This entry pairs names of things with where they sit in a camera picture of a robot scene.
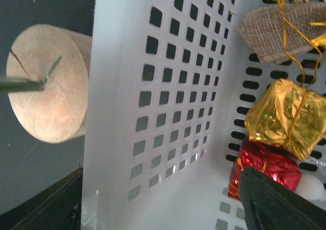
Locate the burlap bow ornament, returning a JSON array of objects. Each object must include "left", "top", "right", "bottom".
[{"left": 237, "top": 2, "right": 325, "bottom": 64}]

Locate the red foil gift ornament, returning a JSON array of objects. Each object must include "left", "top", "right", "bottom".
[{"left": 228, "top": 136, "right": 302, "bottom": 200}]

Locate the round wooden tree base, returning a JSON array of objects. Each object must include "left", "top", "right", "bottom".
[{"left": 6, "top": 24, "right": 92, "bottom": 144}]

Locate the white ball ornament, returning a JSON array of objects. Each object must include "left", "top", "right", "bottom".
[{"left": 295, "top": 174, "right": 325, "bottom": 201}]

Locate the small green christmas tree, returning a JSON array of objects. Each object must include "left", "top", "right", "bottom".
[{"left": 1, "top": 56, "right": 62, "bottom": 93}]

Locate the gold foil gift ornament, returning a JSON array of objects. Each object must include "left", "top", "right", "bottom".
[{"left": 244, "top": 79, "right": 325, "bottom": 161}]

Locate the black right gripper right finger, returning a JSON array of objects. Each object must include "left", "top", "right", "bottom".
[{"left": 239, "top": 167, "right": 325, "bottom": 229}]

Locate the white perforated plastic basket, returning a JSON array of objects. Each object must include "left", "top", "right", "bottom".
[{"left": 80, "top": 0, "right": 326, "bottom": 230}]

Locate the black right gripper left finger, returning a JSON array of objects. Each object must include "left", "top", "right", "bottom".
[{"left": 1, "top": 168, "right": 83, "bottom": 229}]

